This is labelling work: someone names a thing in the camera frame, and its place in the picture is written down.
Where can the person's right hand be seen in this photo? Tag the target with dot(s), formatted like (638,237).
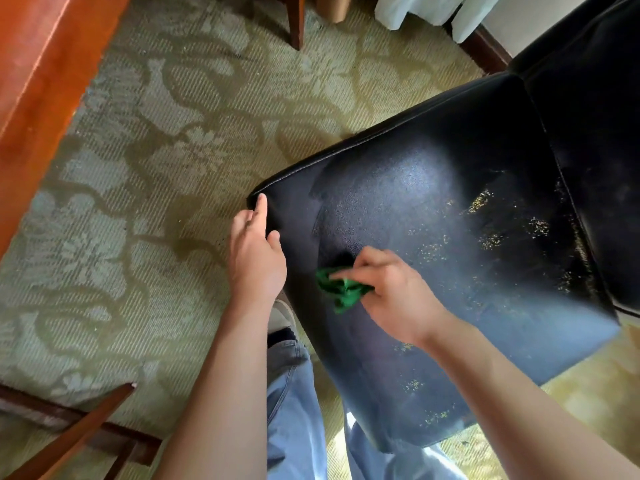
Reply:
(400,304)

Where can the person's left hand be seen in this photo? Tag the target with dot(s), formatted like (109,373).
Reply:
(255,264)

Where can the green cleaning cloth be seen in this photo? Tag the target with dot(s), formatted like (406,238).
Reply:
(345,294)

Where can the black leather chair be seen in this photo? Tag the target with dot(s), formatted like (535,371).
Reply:
(425,194)

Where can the person's left forearm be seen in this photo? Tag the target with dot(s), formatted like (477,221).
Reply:
(225,404)

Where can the person's right forearm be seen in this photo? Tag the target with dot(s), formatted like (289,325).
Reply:
(510,409)

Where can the white and navy left shoe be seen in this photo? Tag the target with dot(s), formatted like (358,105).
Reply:
(280,317)

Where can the light blue jeans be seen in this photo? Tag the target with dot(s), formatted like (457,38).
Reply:
(292,419)

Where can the dark wooden baseboard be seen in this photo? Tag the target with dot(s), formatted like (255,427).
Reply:
(485,52)

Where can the orange wooden table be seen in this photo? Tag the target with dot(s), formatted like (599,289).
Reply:
(35,94)

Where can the white sheer curtain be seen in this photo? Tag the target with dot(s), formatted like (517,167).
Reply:
(425,7)

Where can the brown wooden furniture frame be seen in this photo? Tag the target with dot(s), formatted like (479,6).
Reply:
(75,434)

